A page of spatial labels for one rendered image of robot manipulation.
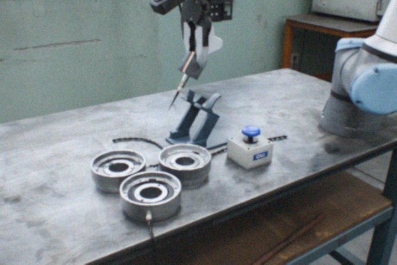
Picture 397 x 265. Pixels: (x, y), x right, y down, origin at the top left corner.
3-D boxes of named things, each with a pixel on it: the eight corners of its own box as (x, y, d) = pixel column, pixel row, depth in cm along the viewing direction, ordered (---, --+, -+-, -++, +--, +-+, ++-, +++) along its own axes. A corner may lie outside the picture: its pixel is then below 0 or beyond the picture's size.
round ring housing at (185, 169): (190, 194, 73) (190, 175, 71) (147, 176, 78) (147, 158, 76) (220, 170, 81) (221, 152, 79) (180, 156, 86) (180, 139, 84)
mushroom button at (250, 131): (248, 154, 82) (249, 133, 80) (236, 147, 85) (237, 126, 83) (263, 150, 84) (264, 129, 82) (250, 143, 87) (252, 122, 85)
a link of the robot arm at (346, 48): (372, 84, 103) (381, 33, 97) (388, 102, 90) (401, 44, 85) (325, 81, 104) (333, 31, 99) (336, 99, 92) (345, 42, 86)
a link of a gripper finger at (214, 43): (226, 66, 84) (225, 22, 82) (204, 70, 81) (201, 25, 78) (218, 64, 87) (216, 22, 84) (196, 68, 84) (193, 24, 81)
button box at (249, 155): (247, 170, 81) (248, 149, 79) (226, 156, 86) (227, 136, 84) (276, 160, 85) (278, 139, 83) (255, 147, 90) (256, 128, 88)
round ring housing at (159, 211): (125, 190, 74) (124, 171, 72) (181, 188, 74) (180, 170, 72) (117, 226, 64) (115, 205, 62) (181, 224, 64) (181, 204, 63)
